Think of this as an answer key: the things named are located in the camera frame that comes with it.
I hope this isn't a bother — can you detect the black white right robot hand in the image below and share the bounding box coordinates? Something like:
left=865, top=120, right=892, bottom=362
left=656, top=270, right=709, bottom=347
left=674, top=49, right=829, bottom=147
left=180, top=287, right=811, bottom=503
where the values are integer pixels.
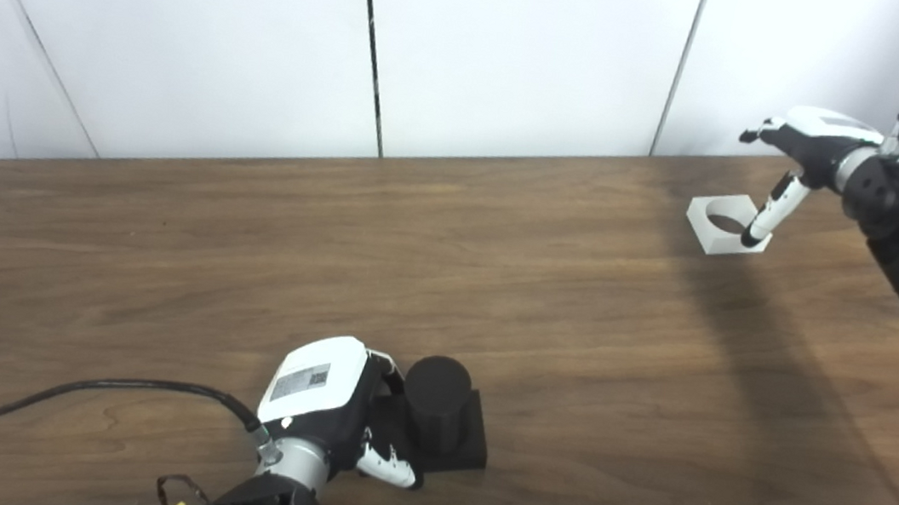
left=727, top=98, right=891, bottom=262

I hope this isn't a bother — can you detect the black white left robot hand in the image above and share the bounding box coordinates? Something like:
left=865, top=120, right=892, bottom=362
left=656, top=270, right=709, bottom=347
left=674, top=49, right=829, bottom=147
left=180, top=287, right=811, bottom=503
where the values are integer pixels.
left=247, top=326, right=438, bottom=505

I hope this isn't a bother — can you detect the black peg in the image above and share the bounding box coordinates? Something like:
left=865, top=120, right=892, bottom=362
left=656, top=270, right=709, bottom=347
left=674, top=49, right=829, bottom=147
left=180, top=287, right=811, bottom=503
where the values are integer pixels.
left=368, top=349, right=500, bottom=482

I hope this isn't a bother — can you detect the white square piece with hole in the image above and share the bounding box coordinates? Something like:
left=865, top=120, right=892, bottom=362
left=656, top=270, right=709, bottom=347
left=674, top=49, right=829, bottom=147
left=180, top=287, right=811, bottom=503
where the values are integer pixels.
left=682, top=188, right=778, bottom=263

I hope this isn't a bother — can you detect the thick black left wrist cable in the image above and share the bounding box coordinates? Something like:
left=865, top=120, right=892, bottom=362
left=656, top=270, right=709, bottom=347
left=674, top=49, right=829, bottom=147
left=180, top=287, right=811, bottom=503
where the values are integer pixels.
left=0, top=359, right=280, bottom=485

